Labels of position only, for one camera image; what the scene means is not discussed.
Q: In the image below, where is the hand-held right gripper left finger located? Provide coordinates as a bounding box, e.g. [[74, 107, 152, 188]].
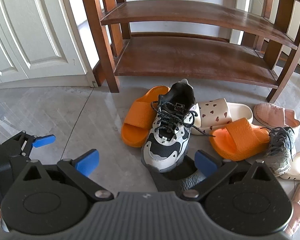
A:
[[20, 149, 114, 202]]

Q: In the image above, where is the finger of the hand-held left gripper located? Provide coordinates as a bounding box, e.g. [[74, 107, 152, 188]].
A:
[[1, 131, 56, 164]]

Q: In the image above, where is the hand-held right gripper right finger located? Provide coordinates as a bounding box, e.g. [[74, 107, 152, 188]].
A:
[[182, 150, 277, 202]]

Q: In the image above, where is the dark grey textured slipper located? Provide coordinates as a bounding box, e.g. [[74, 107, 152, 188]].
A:
[[149, 155, 208, 193]]

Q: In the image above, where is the orange textured slipper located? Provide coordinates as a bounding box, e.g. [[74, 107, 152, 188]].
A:
[[121, 86, 171, 147], [209, 117, 272, 162]]

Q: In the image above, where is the black and white sneaker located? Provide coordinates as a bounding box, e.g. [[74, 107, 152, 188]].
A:
[[141, 79, 200, 173]]

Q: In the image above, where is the grey laced sneaker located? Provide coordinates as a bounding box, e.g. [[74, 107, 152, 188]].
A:
[[264, 126, 297, 177]]

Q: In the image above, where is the wooden shoe rack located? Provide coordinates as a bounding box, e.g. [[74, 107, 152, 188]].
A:
[[78, 0, 300, 103]]

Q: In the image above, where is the white panelled cabinet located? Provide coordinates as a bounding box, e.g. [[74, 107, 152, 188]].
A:
[[0, 0, 95, 89]]

